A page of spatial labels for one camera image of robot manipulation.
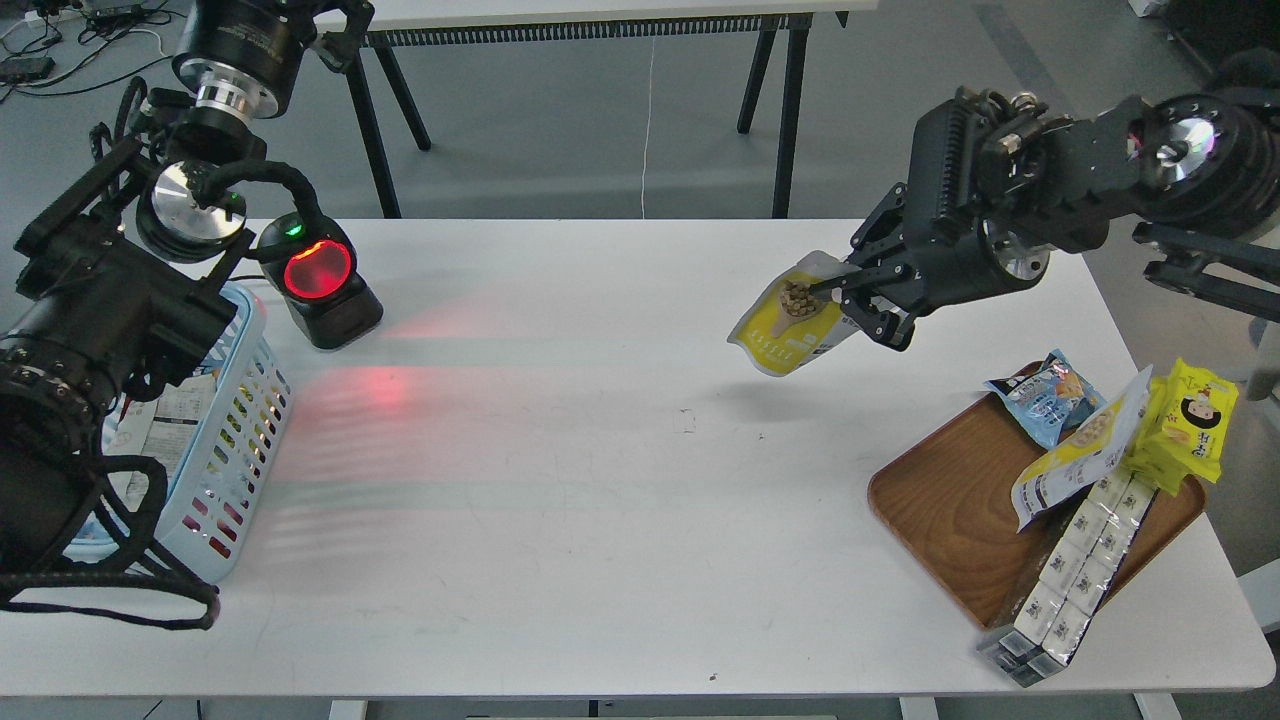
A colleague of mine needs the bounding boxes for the light blue plastic basket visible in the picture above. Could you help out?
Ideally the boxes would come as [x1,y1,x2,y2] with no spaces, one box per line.
[60,282,294,587]

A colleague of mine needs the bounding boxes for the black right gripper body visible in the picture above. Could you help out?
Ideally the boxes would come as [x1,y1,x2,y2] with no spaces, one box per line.
[905,87,1140,304]

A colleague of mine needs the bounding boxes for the black barcode scanner red window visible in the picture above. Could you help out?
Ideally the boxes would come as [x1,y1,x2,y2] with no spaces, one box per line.
[259,211,384,350]

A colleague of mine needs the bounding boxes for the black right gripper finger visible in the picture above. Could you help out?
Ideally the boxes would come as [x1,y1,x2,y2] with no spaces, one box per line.
[850,183,908,263]
[806,264,916,352]

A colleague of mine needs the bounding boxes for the yellow white nut snack pouch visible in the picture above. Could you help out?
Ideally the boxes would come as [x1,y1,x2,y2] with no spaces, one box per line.
[726,250,860,377]

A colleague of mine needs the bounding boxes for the background table black legs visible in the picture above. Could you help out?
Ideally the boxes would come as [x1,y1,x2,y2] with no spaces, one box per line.
[358,1,878,219]

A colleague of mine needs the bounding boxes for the cables on floor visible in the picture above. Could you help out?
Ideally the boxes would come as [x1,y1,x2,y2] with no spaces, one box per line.
[0,0,201,101]

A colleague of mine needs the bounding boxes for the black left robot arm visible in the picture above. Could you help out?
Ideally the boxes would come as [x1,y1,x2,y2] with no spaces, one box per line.
[3,1,383,630]

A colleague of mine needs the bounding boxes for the silver white snack multipack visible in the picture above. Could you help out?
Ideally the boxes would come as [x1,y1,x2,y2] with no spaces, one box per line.
[977,470,1158,688]

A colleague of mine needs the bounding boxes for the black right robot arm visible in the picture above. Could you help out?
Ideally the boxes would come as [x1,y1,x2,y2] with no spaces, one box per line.
[799,53,1279,351]

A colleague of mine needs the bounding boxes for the brown wooden tray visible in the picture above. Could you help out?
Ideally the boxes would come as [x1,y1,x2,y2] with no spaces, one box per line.
[867,363,1207,632]

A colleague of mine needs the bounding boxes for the blue snack bag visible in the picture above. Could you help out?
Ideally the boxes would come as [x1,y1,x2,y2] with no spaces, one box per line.
[986,348,1105,448]

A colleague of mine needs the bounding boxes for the white snack packet in basket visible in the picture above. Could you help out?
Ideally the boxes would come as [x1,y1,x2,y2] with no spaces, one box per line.
[104,372,220,483]

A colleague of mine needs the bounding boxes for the yellow cartoon face snack pack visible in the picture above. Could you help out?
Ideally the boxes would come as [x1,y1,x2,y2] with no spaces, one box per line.
[1124,357,1239,496]

